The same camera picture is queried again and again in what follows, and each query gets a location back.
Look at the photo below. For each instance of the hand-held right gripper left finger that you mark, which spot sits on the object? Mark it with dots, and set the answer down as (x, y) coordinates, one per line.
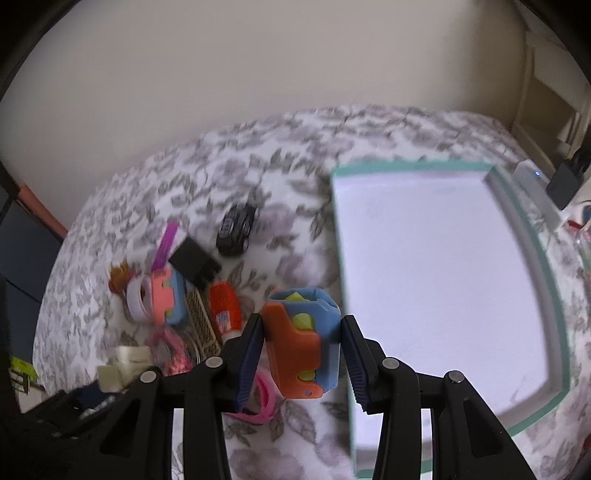
(244, 369)

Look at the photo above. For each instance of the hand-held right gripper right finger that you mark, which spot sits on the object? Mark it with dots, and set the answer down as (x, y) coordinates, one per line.
(355, 369)

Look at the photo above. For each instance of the pink plastic cup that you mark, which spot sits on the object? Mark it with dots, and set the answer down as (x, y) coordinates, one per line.
(268, 406)

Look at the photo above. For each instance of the orange and blue toy block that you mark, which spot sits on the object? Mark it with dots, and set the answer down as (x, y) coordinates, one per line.
(295, 350)

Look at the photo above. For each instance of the cream paper tag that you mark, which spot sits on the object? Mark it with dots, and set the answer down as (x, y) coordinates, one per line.
(134, 356)

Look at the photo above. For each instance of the salmon pink and blue toy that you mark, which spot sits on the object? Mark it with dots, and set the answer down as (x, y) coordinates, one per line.
(161, 295)

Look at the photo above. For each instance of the white tray with teal rim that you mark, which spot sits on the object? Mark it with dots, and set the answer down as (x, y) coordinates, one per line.
(438, 277)

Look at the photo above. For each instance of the black toy car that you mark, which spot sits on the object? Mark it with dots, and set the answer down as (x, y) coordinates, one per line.
(235, 228)

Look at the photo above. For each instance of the brown small toy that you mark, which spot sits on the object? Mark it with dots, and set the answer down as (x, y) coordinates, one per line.
(119, 277)

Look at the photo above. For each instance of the orange tube with white cap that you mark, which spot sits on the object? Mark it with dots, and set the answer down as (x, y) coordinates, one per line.
(224, 302)

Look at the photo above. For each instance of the black box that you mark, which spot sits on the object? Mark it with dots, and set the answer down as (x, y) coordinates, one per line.
(194, 261)

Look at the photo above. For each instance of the magenta plastic stick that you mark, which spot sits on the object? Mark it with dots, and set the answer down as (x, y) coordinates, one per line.
(167, 242)

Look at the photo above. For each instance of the dark furniture panel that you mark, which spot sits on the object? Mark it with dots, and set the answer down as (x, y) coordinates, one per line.
(23, 258)

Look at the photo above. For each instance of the floral printed blanket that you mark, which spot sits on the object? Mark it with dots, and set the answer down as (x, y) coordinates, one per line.
(277, 152)

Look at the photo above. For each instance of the white device with blue light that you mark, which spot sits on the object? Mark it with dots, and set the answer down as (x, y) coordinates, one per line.
(531, 177)

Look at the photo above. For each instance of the pile of colourful small items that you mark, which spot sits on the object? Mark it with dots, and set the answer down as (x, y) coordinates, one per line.
(579, 226)

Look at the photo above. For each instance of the black power adapter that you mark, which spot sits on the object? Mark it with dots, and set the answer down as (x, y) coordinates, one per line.
(563, 184)

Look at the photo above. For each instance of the cream shelf unit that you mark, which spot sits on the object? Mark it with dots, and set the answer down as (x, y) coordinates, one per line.
(545, 92)

